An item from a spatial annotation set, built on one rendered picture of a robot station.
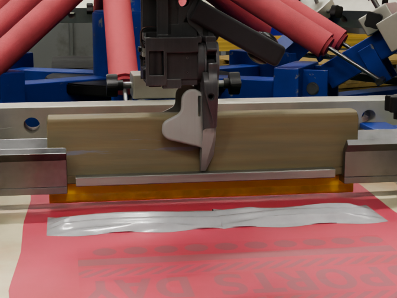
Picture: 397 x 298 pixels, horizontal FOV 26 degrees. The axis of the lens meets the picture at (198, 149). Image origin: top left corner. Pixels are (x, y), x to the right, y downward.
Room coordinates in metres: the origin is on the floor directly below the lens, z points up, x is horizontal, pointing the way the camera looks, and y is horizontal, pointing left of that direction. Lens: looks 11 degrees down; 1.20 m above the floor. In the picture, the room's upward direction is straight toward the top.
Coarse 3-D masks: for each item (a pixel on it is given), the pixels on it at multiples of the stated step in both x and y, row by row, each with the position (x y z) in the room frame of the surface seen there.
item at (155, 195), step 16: (128, 192) 0.95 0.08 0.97; (144, 192) 0.96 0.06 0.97; (160, 192) 0.96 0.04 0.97; (176, 192) 0.96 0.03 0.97; (192, 192) 0.96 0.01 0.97; (208, 192) 0.97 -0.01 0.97; (224, 192) 0.97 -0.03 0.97; (240, 192) 0.97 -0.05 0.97; (256, 192) 0.98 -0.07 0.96; (272, 192) 0.98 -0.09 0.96; (288, 192) 0.98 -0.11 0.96; (304, 192) 0.99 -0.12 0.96; (320, 192) 0.99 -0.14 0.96; (336, 192) 0.99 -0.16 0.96
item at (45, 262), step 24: (48, 216) 0.91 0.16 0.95; (24, 240) 0.82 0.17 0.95; (48, 240) 0.82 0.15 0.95; (72, 240) 0.82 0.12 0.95; (96, 240) 0.82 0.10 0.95; (120, 240) 0.82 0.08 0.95; (144, 240) 0.82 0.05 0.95; (168, 240) 0.82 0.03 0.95; (192, 240) 0.82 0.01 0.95; (216, 240) 0.82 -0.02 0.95; (24, 264) 0.74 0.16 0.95; (48, 264) 0.74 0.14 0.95; (72, 264) 0.74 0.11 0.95; (24, 288) 0.68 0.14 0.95; (48, 288) 0.68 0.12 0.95; (72, 288) 0.68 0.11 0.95
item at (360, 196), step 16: (352, 192) 1.02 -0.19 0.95; (368, 192) 1.02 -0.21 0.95; (224, 208) 0.94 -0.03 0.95; (384, 208) 0.94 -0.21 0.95; (320, 224) 0.88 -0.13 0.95; (336, 224) 0.88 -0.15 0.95; (352, 224) 0.88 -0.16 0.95; (368, 224) 0.88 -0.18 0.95; (384, 224) 0.88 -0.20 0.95; (240, 240) 0.82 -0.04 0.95; (384, 240) 0.82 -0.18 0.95
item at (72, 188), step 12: (252, 180) 0.98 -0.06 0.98; (264, 180) 0.98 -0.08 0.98; (276, 180) 0.98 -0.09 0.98; (288, 180) 0.98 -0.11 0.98; (300, 180) 0.98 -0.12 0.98; (312, 180) 0.99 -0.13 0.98; (324, 180) 0.99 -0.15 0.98; (336, 180) 0.99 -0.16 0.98; (72, 192) 0.94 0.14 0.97; (84, 192) 0.95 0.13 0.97; (96, 192) 0.95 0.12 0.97; (108, 192) 0.95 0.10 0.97; (120, 192) 0.95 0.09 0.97
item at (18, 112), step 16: (320, 96) 1.26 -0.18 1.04; (336, 96) 1.26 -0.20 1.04; (352, 96) 1.26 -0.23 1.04; (368, 96) 1.26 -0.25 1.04; (384, 96) 1.26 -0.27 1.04; (0, 112) 1.14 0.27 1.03; (16, 112) 1.15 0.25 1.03; (32, 112) 1.15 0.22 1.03; (48, 112) 1.15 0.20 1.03; (64, 112) 1.16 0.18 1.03; (80, 112) 1.16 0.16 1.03; (96, 112) 1.16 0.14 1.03; (112, 112) 1.17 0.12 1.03; (128, 112) 1.17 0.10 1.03; (368, 112) 1.25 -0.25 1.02; (384, 112) 1.22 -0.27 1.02; (0, 128) 1.14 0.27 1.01; (16, 128) 1.15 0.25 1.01; (32, 128) 1.19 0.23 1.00
